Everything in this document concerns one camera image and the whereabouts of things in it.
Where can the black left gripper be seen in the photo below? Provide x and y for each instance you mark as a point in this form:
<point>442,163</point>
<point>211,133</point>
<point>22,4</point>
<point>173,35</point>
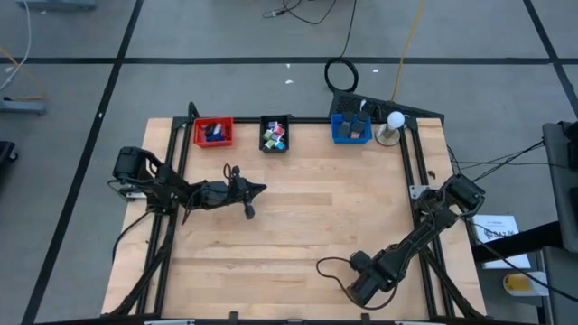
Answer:
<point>241,189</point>

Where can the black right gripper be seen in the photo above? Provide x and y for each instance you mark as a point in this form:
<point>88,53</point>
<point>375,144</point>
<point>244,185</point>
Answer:
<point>368,284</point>

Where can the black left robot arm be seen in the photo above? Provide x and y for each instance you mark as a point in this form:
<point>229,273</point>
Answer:
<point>153,180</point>

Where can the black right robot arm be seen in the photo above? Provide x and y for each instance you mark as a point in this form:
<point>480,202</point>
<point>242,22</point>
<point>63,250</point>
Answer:
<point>433,216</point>

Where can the black table clamp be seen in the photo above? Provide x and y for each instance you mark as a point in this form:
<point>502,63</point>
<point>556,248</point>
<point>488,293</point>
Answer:
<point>234,316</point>
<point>366,317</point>

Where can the black plastic basket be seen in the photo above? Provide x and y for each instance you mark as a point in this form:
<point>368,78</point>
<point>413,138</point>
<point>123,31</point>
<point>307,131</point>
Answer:
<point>262,135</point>

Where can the red plastic basket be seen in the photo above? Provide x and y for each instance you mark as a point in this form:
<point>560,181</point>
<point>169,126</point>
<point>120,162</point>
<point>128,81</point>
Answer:
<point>198,143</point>

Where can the blue plastic basket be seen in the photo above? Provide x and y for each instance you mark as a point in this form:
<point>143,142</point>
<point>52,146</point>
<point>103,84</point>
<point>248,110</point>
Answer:
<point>336,137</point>

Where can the black perforated panel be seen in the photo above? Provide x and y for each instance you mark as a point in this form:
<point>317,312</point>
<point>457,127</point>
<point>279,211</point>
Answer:
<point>347,104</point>

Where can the small black knob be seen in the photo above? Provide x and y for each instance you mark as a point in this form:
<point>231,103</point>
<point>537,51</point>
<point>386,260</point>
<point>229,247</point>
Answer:
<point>431,173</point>

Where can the white printed booklet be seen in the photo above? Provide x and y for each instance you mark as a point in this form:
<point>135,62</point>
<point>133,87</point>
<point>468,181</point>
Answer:
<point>496,228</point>

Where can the white bulb lamp metal base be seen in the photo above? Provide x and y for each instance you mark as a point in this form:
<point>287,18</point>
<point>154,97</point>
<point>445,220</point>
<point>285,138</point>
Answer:
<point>396,119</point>

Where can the black desk beam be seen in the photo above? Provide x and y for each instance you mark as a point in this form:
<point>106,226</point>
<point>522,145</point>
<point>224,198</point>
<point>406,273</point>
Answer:
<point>519,243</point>

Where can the grey side desk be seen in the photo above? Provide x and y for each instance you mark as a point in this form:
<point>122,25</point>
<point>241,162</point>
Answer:
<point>560,189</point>

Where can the grey desk foot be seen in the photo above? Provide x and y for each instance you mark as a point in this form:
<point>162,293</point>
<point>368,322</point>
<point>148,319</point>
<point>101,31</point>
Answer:
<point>22,107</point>
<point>54,4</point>

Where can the black chair wheel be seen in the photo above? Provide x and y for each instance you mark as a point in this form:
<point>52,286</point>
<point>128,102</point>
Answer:
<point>6,151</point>

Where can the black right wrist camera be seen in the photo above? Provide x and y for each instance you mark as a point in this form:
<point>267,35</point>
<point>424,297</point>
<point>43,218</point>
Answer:
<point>360,261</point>

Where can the black aluminium table frame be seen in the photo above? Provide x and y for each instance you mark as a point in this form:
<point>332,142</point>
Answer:
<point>316,120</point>

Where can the black curved bracket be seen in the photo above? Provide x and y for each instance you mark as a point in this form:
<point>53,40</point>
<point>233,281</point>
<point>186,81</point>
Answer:
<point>193,112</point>

